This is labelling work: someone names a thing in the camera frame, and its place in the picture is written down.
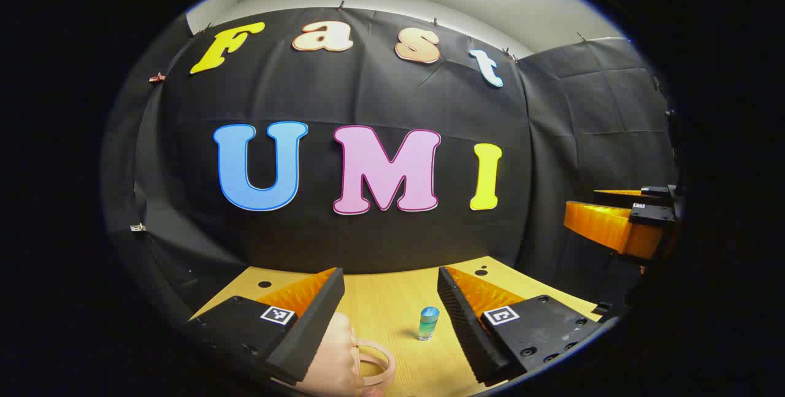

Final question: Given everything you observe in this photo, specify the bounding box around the pink suitcase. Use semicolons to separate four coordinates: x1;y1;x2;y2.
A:
294;311;397;397

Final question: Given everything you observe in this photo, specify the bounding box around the small teal blue-capped bottle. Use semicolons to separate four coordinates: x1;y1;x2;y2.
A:
418;306;441;342

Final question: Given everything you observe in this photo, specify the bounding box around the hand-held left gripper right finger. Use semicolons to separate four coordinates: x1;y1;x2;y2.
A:
437;265;605;387

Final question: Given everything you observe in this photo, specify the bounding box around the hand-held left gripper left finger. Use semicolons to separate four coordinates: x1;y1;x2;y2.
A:
184;268;345;384

